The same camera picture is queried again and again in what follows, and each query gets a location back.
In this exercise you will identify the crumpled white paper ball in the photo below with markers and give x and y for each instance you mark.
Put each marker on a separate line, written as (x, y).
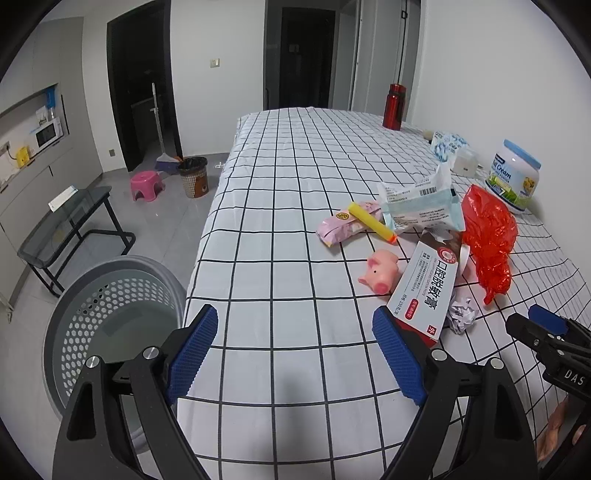
(461, 316)

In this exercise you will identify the pink snack packet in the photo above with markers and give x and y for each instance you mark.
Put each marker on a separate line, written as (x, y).
(339, 226)

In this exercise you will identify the pink plastic stool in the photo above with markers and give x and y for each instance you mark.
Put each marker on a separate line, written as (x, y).
(147, 182)

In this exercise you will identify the glass side table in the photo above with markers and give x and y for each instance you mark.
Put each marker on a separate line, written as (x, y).
(64, 226)

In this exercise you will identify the flat white box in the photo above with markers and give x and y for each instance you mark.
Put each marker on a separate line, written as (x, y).
(62, 197)

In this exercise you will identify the white microwave oven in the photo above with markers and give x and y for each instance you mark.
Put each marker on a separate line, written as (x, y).
(46, 134)

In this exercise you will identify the yellow foam dart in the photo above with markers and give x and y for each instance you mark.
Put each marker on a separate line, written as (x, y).
(369, 220)

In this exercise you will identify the person's right hand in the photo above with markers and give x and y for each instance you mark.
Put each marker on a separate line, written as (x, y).
(561, 427)

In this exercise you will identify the small white container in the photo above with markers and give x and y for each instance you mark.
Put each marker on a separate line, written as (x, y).
(464, 162)

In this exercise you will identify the black door frame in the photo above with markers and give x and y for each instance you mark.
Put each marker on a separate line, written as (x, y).
(113, 69)

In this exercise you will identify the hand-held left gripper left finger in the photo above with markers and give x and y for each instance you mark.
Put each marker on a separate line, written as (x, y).
(194, 353)

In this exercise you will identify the grey perforated laundry basket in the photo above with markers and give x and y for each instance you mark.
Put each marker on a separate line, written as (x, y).
(92, 295)

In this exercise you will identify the milk powder can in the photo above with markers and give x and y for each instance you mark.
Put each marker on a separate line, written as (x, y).
(512, 177)

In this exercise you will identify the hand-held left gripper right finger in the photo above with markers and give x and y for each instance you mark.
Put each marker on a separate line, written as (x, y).
(397, 357)

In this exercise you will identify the red thermos bottle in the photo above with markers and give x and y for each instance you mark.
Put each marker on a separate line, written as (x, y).
(393, 106)

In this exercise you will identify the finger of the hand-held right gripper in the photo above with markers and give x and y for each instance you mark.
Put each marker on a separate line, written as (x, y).
(531, 334)
(549, 319)

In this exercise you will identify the red plastic bag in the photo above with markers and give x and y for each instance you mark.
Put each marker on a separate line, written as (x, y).
(491, 230)

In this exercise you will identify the white checked bed sheet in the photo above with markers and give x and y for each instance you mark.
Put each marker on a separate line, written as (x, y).
(286, 230)

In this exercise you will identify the small yellow box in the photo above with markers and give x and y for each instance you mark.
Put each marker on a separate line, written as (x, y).
(21, 155)

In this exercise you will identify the woven waste bin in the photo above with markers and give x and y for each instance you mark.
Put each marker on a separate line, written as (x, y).
(194, 177)

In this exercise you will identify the blue and white tissue pack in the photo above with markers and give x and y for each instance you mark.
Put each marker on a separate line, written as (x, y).
(445, 144)

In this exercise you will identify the white and blue wipes packet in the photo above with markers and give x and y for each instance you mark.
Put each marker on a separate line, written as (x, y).
(418, 205)

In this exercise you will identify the pink pig toy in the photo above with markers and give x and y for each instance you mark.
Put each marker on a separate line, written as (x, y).
(381, 272)

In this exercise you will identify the red and white toothpaste box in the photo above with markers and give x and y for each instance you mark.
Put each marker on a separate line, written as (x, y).
(425, 281)

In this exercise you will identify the black wall pipe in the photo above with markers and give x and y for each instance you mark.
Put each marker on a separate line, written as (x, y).
(404, 46)

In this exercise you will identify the dark wooden door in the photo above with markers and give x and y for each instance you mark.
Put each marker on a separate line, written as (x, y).
(304, 55)

